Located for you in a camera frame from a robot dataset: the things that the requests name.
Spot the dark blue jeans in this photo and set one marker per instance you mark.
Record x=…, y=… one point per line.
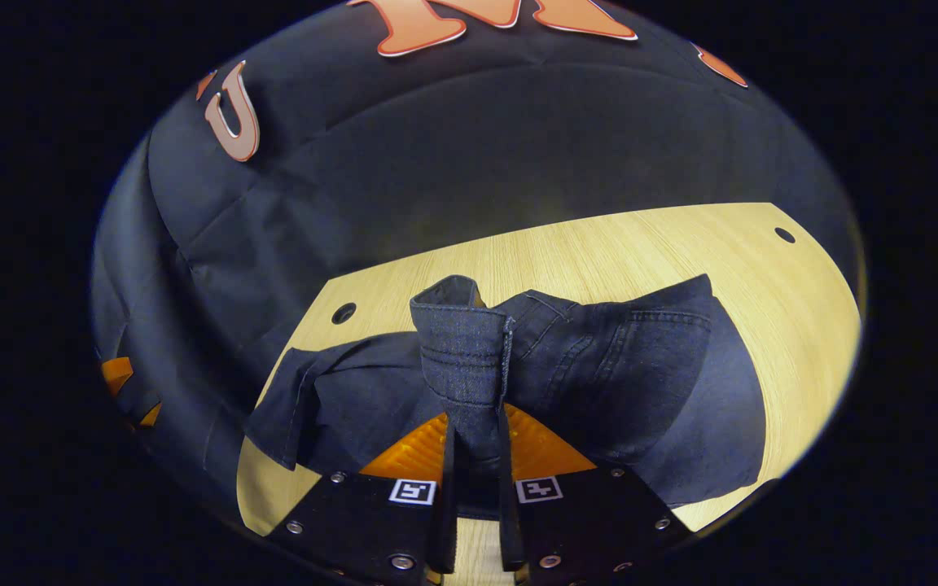
x=624, y=382

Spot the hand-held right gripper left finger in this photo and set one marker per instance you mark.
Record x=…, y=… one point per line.
x=448, y=505

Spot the black backdrop cloth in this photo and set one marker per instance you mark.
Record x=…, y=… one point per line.
x=477, y=146

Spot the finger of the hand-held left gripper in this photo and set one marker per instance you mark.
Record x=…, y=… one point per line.
x=116, y=374

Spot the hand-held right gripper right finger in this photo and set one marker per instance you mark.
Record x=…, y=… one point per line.
x=506, y=505

